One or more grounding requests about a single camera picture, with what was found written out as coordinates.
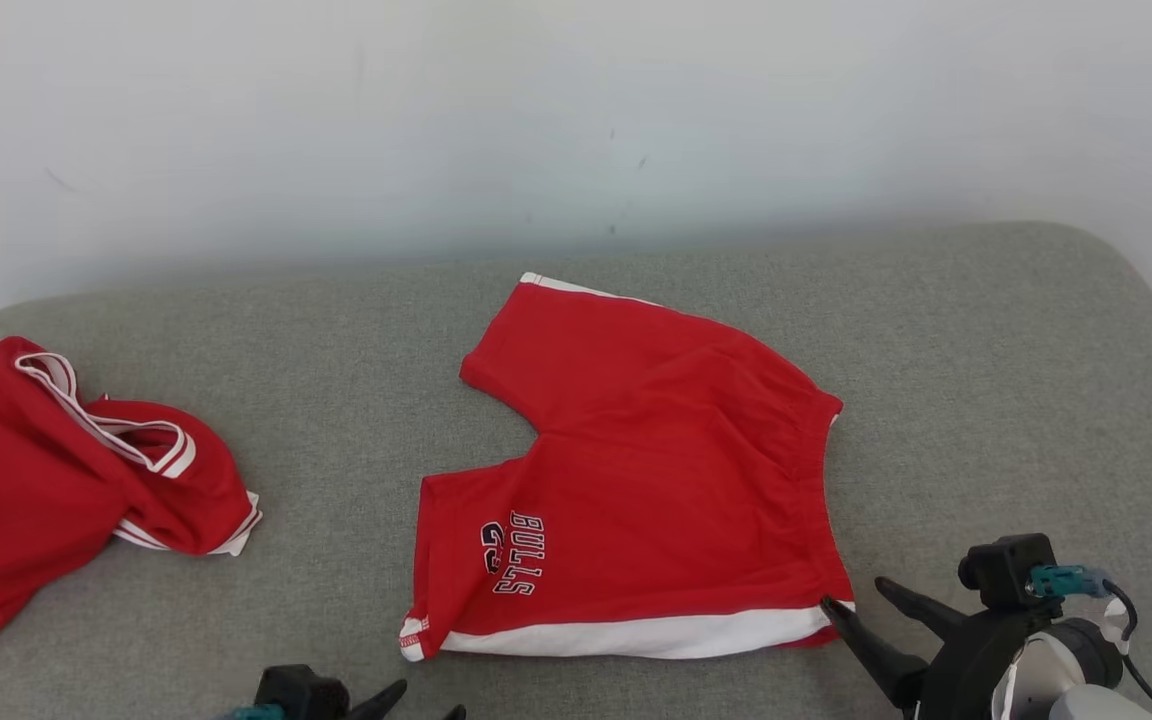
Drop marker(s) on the grey fabric sofa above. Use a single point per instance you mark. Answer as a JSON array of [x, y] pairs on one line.
[[336, 380]]

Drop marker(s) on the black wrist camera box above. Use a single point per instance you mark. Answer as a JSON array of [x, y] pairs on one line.
[[301, 693], [1001, 570]]

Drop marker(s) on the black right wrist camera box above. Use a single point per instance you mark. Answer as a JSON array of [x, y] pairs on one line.
[[1001, 570]]

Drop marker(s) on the teal camera connector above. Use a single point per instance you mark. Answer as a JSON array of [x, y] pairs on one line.
[[1061, 580], [258, 713]]

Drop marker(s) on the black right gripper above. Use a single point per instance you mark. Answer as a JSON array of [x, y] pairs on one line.
[[966, 670]]

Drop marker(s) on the teal left camera connector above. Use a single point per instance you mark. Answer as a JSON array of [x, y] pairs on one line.
[[258, 713]]

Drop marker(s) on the red Bulls 23 jersey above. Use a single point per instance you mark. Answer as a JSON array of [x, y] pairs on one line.
[[46, 480]]

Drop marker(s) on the red shorts with white stripe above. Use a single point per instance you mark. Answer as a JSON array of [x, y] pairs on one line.
[[656, 480]]

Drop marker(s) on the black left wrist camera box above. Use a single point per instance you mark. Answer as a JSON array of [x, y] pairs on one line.
[[301, 693]]

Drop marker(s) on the teal right camera connector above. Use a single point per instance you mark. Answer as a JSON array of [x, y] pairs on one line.
[[1061, 580]]

